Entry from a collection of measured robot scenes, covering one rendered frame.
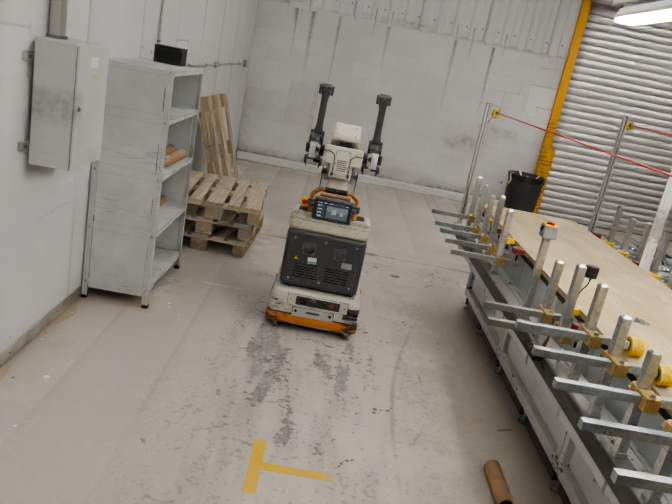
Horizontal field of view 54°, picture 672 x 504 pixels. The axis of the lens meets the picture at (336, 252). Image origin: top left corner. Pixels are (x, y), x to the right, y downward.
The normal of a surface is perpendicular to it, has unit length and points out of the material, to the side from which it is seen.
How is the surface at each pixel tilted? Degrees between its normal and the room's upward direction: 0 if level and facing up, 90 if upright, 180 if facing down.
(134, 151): 90
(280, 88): 90
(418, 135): 90
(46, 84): 90
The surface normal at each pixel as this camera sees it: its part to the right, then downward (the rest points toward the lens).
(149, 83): -0.01, 0.29
